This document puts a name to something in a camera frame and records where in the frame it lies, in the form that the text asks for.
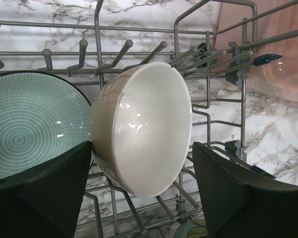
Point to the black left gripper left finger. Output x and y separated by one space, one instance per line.
45 200

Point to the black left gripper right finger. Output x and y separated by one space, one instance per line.
239 203

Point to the grey wire dish rack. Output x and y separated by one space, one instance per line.
90 42

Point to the beige patterned bowl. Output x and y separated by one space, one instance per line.
140 128

